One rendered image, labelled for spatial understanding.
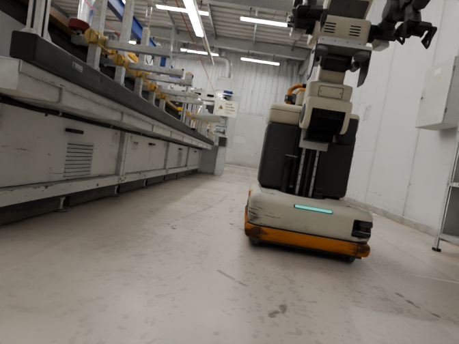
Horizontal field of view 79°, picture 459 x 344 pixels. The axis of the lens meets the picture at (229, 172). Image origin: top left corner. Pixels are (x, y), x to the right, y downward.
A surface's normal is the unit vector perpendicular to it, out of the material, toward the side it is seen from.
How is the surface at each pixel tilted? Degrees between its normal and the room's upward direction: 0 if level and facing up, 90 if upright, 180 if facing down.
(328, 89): 98
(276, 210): 90
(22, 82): 90
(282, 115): 90
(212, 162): 90
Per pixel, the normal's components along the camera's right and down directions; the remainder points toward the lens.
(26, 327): 0.16, -0.99
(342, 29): -0.08, 0.18
